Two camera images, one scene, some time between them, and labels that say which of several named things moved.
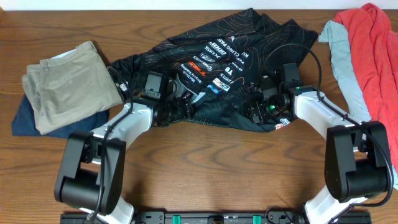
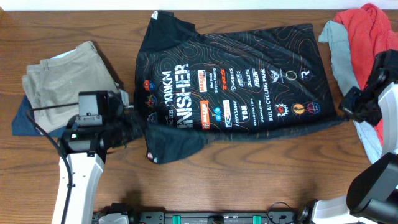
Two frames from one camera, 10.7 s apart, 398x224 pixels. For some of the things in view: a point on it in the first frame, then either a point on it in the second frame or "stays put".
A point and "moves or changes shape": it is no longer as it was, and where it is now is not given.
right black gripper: [256, 109] -> [354, 104]
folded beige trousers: [69, 86] stays put
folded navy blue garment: [23, 123] stays put
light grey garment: [334, 33] stays put
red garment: [375, 48] stays put
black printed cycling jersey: [222, 64] moves or changes shape
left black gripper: [188, 106] -> [131, 125]
